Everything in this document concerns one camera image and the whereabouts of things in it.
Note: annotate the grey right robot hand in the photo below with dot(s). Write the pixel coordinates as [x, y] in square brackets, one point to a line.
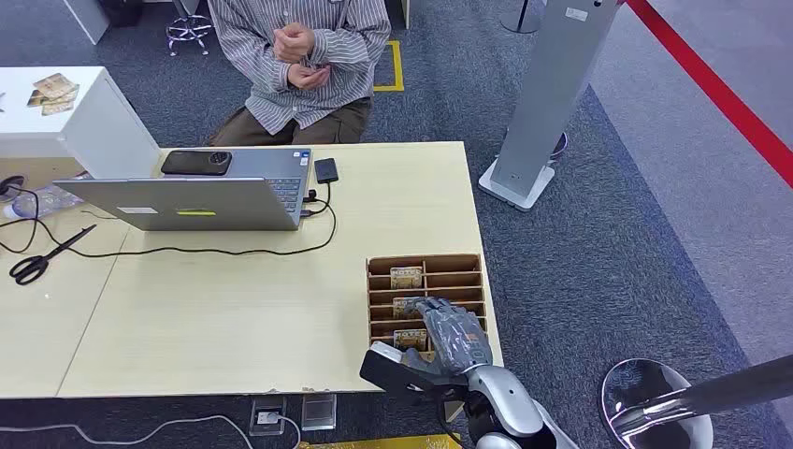
[459, 339]

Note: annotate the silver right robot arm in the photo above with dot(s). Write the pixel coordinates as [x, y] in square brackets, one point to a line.
[509, 401]

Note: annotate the hotel key card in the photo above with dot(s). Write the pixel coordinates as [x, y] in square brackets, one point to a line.
[406, 307]
[410, 339]
[406, 277]

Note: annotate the wooden card organizer tray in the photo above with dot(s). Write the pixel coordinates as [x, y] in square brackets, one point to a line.
[452, 279]

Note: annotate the person's left hand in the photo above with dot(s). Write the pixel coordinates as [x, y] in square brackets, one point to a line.
[308, 77]

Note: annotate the person's hand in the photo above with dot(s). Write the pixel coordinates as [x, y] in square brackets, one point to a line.
[308, 77]
[292, 42]

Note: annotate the person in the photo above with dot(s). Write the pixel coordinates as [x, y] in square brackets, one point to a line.
[334, 49]

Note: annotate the person's right hand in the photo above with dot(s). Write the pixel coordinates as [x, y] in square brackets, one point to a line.
[292, 42]

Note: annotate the yellow floor mat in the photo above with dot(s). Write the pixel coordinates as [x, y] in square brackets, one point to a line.
[384, 442]

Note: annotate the empty floor socket box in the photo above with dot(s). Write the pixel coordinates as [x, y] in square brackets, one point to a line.
[319, 411]

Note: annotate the floor socket box with plug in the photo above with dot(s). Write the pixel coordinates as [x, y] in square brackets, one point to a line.
[267, 415]

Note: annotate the black external drive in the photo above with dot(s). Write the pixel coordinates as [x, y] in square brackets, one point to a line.
[326, 170]

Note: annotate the silver kiosk stand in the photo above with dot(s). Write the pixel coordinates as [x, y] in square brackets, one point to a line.
[545, 99]

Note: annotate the silver laptop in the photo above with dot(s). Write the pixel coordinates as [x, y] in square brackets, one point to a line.
[204, 203]

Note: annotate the black smartphone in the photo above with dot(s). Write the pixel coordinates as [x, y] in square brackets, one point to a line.
[196, 162]

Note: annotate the dark round stanchion base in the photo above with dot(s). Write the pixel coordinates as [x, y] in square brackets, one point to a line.
[520, 23]

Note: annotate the white cabinet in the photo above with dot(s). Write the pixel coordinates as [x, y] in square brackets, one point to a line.
[105, 127]

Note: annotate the chrome stool base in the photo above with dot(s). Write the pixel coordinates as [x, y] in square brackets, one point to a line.
[188, 28]

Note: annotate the black scissors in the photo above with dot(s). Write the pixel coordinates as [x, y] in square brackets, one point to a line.
[37, 263]

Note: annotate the clear plastic bottle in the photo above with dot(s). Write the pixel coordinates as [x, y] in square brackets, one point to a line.
[43, 201]

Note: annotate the black round device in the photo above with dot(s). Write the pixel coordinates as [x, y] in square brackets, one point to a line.
[10, 187]

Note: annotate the pile of hotel cards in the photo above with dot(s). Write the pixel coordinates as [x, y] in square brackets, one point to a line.
[54, 92]

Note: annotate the white furniture corner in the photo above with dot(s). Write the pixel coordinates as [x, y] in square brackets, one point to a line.
[87, 17]

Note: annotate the chrome stanchion post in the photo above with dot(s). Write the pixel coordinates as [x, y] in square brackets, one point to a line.
[675, 399]

